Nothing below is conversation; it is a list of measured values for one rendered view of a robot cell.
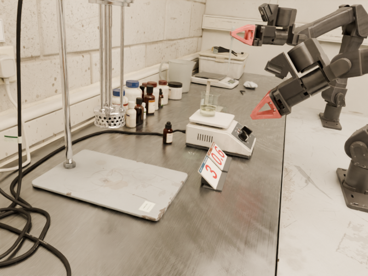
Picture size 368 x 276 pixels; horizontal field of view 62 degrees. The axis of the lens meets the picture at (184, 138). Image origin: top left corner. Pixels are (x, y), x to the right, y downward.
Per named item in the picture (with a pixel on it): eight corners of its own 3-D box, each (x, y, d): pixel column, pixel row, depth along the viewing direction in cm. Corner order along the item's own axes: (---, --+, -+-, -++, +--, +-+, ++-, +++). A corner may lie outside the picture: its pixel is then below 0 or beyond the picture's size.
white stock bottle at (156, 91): (156, 106, 129) (157, 80, 125) (159, 110, 124) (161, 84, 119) (142, 106, 127) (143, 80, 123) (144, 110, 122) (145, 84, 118)
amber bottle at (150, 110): (141, 114, 118) (142, 86, 114) (145, 111, 122) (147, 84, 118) (151, 116, 117) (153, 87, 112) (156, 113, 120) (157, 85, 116)
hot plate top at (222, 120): (235, 117, 98) (235, 114, 97) (227, 128, 87) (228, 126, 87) (199, 110, 101) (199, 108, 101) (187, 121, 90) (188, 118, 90)
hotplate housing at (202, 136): (254, 144, 99) (259, 121, 96) (249, 160, 88) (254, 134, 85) (189, 131, 105) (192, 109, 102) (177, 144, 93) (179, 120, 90)
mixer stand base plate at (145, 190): (188, 177, 76) (189, 173, 75) (156, 224, 58) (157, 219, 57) (84, 151, 83) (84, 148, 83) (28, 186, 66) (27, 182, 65)
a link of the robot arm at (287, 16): (283, 6, 102) (315, 10, 105) (271, 6, 110) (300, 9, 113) (276, 42, 106) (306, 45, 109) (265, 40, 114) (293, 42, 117)
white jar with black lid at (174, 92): (181, 96, 147) (182, 82, 145) (181, 100, 141) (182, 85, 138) (167, 95, 147) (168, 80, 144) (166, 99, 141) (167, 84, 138)
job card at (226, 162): (231, 158, 88) (234, 145, 86) (227, 172, 79) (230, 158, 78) (211, 154, 89) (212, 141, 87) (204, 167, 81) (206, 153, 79)
